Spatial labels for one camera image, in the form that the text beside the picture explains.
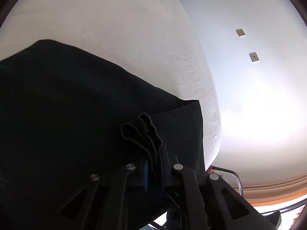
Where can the black denim pants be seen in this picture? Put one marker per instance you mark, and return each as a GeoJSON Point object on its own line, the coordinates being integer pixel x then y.
{"type": "Point", "coordinates": [76, 131]}

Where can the metal chair frame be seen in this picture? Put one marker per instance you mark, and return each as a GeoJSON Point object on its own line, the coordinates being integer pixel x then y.
{"type": "Point", "coordinates": [283, 196]}

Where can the wall socket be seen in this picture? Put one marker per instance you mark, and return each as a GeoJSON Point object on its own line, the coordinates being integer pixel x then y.
{"type": "Point", "coordinates": [240, 32]}
{"type": "Point", "coordinates": [254, 57]}

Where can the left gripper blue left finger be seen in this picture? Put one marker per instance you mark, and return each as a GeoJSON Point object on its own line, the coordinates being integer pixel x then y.
{"type": "Point", "coordinates": [145, 176]}

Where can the lower wall socket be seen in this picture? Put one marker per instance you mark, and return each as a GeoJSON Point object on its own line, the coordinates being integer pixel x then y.
{"type": "Point", "coordinates": [254, 57]}

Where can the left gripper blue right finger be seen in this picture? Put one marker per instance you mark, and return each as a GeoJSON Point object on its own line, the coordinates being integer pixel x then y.
{"type": "Point", "coordinates": [168, 160]}

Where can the upper wall socket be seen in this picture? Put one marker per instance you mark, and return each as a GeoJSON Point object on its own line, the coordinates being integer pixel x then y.
{"type": "Point", "coordinates": [240, 32]}

